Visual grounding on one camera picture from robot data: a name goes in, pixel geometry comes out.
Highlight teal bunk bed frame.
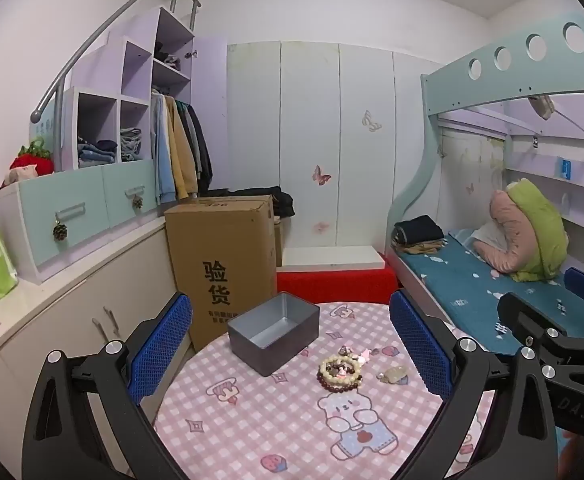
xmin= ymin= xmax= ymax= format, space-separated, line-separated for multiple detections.
xmin=386 ymin=10 xmax=584 ymax=356

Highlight silver pearl chain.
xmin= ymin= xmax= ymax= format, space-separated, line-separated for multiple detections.
xmin=376 ymin=366 xmax=410 ymax=386

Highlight green blanket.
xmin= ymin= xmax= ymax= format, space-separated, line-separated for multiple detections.
xmin=504 ymin=178 xmax=570 ymax=283

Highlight folded light jeans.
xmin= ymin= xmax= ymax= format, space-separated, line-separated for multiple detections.
xmin=120 ymin=127 xmax=143 ymax=162

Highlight white wardrobe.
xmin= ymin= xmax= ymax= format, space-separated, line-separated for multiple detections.
xmin=226 ymin=40 xmax=440 ymax=251

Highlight pink plush pillow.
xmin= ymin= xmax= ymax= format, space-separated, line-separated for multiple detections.
xmin=473 ymin=190 xmax=528 ymax=275

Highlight large cardboard box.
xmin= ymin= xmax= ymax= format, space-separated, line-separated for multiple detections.
xmin=164 ymin=195 xmax=279 ymax=353

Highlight dark folded clothes in shelf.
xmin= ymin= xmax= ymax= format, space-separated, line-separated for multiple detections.
xmin=153 ymin=42 xmax=180 ymax=68

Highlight grey metal tin box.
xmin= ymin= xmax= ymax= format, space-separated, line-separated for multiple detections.
xmin=227 ymin=291 xmax=321 ymax=377

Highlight red strawberry plush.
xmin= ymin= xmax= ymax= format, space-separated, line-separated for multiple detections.
xmin=4 ymin=139 xmax=55 ymax=188

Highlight dark hanging jackets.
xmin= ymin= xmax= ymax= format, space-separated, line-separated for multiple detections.
xmin=182 ymin=102 xmax=214 ymax=195

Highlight yellow hanging jacket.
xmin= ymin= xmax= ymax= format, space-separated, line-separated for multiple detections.
xmin=164 ymin=96 xmax=199 ymax=201

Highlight teal drawer cabinet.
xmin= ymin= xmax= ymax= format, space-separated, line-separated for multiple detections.
xmin=0 ymin=157 xmax=160 ymax=283

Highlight light blue hanging shirt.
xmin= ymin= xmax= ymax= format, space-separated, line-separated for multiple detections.
xmin=150 ymin=91 xmax=178 ymax=206

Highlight white counter cabinet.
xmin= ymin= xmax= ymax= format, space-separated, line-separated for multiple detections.
xmin=0 ymin=210 xmax=198 ymax=480

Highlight red box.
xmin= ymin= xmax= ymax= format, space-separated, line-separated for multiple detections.
xmin=276 ymin=266 xmax=398 ymax=306

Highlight purple stepped shelf cabinet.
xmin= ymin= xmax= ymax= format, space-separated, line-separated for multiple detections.
xmin=59 ymin=6 xmax=229 ymax=196

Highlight pale yellow bead bracelet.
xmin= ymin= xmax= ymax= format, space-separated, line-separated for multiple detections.
xmin=318 ymin=354 xmax=363 ymax=382

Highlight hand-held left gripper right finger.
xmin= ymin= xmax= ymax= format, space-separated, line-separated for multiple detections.
xmin=388 ymin=289 xmax=559 ymax=480

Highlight white pillow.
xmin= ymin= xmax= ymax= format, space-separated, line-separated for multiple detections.
xmin=464 ymin=222 xmax=503 ymax=253

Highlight grey metal handrail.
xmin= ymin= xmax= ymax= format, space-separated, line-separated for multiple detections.
xmin=31 ymin=0 xmax=203 ymax=171

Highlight blue patterned mattress sheet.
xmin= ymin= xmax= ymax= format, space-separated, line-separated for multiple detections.
xmin=397 ymin=227 xmax=584 ymax=356

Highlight grey hanging pouch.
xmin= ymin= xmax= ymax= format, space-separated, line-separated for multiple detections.
xmin=529 ymin=95 xmax=557 ymax=121

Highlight white board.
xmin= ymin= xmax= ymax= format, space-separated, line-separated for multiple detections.
xmin=282 ymin=246 xmax=385 ymax=272

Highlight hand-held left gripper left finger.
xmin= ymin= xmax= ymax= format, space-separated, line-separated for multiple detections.
xmin=20 ymin=291 xmax=194 ymax=480

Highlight black bag behind box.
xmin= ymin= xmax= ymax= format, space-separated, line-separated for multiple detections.
xmin=207 ymin=185 xmax=297 ymax=218

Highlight folded blue jeans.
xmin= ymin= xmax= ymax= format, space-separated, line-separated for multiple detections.
xmin=78 ymin=135 xmax=119 ymax=168

